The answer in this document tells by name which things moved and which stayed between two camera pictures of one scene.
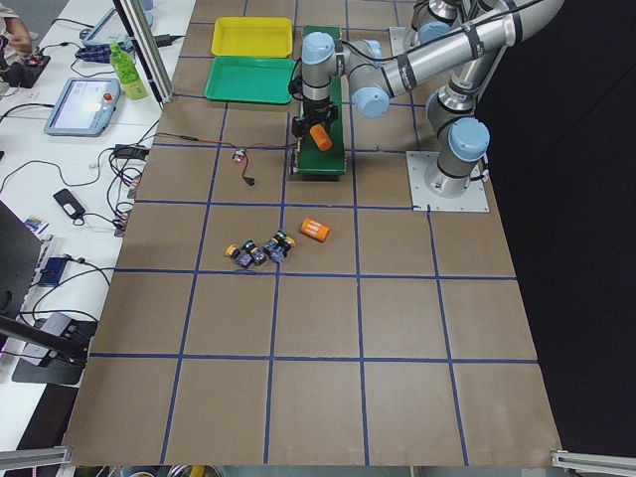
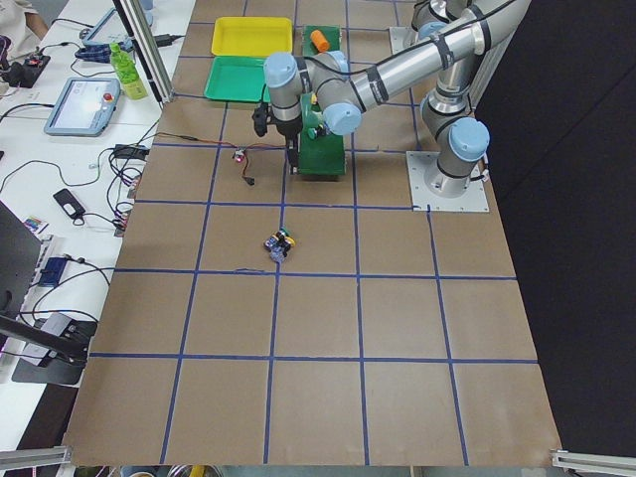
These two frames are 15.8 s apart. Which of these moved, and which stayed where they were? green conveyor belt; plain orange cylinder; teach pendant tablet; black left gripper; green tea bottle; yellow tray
Moved: black left gripper; plain orange cylinder
Stayed: green conveyor belt; teach pendant tablet; green tea bottle; yellow tray
